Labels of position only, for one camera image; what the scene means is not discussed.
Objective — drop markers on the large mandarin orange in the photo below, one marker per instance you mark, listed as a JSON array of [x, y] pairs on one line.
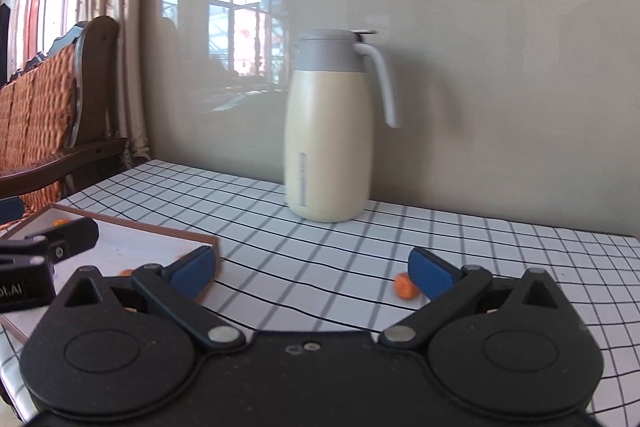
[[125, 272]]

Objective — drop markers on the dark wooden woven-back chair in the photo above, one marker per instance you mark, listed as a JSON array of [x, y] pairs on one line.
[[45, 117]]

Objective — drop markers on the cream thermos jug grey lid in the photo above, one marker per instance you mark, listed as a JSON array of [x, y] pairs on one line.
[[325, 147]]

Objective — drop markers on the white black checked tablecloth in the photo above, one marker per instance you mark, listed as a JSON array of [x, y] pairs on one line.
[[310, 252]]

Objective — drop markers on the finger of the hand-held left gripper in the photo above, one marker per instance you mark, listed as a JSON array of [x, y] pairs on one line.
[[11, 208], [70, 239]]

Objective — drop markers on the white tray brown rim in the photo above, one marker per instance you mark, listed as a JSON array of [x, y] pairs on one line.
[[145, 247]]

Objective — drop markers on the small mandarin orange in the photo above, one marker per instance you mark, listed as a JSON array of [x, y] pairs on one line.
[[61, 222]]

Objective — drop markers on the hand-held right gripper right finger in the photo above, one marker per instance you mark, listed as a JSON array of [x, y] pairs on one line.
[[429, 272]]

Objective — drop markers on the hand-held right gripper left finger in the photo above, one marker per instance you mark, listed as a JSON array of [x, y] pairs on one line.
[[196, 266]]

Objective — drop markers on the carrot piece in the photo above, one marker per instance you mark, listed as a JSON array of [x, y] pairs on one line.
[[405, 287]]

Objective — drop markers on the beige curtain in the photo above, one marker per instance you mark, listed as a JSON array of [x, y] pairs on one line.
[[112, 32]]

